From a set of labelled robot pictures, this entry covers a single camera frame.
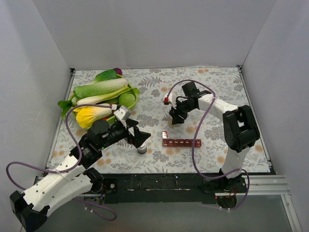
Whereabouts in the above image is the dark green leaf vegetable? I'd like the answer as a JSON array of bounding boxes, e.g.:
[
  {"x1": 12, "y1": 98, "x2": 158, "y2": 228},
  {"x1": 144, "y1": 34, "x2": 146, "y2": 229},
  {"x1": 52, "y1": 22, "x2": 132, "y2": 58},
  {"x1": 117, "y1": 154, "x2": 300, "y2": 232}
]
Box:
[{"x1": 94, "y1": 70, "x2": 121, "y2": 82}]

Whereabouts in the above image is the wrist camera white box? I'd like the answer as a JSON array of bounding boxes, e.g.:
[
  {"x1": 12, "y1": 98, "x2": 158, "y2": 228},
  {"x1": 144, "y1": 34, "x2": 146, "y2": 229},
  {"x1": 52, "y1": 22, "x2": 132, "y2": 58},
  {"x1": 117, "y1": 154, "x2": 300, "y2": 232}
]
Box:
[
  {"x1": 114, "y1": 106, "x2": 131, "y2": 128},
  {"x1": 163, "y1": 93, "x2": 176, "y2": 108}
]

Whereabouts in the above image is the green leafy herb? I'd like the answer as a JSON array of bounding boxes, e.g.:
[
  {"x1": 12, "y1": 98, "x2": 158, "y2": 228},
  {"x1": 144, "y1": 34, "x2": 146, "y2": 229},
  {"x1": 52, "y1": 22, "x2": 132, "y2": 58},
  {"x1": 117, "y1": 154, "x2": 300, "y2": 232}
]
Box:
[{"x1": 57, "y1": 100, "x2": 72, "y2": 118}]

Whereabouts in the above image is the large napa cabbage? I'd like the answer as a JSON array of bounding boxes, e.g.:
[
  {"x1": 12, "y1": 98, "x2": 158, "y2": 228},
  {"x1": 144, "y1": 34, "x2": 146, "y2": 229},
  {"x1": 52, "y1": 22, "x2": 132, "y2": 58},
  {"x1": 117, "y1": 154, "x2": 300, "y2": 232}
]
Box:
[{"x1": 73, "y1": 78, "x2": 128, "y2": 99}]

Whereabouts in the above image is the purple onion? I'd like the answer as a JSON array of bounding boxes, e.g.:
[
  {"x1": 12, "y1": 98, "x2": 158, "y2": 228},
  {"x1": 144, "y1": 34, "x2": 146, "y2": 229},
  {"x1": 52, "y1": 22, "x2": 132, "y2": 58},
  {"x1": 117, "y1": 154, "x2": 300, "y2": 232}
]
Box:
[{"x1": 113, "y1": 68, "x2": 123, "y2": 75}]

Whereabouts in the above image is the round green cabbage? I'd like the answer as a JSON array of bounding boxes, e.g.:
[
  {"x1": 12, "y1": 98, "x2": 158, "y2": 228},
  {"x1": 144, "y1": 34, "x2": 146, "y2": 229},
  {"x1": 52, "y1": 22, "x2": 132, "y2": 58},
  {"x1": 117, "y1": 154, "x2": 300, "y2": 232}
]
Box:
[{"x1": 118, "y1": 93, "x2": 138, "y2": 110}]

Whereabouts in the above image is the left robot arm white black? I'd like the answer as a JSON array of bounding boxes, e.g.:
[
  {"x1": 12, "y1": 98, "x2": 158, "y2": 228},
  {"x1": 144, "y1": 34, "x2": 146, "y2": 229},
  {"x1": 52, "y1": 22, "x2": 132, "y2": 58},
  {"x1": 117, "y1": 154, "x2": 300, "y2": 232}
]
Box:
[{"x1": 10, "y1": 118, "x2": 151, "y2": 232}]

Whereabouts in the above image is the white vitamin pill bottle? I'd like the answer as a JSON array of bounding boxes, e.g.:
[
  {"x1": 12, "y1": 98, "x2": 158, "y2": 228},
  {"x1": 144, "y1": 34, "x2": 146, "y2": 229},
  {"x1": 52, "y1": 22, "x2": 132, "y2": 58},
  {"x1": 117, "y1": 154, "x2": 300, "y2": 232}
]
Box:
[{"x1": 137, "y1": 143, "x2": 147, "y2": 154}]

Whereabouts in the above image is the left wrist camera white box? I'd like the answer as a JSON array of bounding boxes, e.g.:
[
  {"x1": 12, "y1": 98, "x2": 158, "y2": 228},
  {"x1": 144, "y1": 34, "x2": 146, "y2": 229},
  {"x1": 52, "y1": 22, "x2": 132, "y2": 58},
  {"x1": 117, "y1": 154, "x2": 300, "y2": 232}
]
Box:
[{"x1": 114, "y1": 106, "x2": 131, "y2": 128}]

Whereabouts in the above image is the yellow napa cabbage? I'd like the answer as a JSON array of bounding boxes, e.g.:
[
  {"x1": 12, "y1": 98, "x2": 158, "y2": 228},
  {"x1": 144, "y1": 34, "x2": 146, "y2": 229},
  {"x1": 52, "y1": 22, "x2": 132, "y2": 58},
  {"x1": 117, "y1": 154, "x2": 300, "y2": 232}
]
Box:
[{"x1": 73, "y1": 103, "x2": 112, "y2": 129}]

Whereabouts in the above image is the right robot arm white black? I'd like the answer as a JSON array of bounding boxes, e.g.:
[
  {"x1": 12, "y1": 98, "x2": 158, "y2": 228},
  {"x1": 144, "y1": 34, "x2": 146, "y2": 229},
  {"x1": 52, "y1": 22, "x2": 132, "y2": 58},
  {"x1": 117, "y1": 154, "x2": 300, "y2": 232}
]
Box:
[{"x1": 163, "y1": 80, "x2": 260, "y2": 192}]

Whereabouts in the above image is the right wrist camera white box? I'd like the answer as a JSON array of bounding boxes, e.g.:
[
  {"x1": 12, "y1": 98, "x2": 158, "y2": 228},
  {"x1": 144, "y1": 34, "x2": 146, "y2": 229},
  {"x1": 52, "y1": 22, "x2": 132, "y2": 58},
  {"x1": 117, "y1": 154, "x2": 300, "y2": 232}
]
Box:
[{"x1": 163, "y1": 93, "x2": 176, "y2": 108}]

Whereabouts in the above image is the red weekly pill organizer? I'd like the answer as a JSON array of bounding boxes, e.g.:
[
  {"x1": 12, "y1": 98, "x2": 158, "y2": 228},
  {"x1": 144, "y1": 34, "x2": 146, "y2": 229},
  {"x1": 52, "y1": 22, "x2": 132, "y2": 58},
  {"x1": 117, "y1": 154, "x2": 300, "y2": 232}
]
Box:
[{"x1": 162, "y1": 131, "x2": 194, "y2": 147}]

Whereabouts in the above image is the green plastic tray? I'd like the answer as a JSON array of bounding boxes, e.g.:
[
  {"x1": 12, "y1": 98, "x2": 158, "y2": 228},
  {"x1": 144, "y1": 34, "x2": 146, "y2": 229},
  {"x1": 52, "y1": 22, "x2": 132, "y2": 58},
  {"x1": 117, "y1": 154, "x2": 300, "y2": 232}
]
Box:
[{"x1": 69, "y1": 83, "x2": 139, "y2": 120}]

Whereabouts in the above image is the black base frame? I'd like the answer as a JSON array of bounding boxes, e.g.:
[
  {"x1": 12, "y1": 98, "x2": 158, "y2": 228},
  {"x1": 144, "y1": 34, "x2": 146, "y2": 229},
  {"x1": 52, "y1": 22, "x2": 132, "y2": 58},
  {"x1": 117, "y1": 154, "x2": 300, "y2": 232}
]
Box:
[{"x1": 31, "y1": 169, "x2": 290, "y2": 206}]

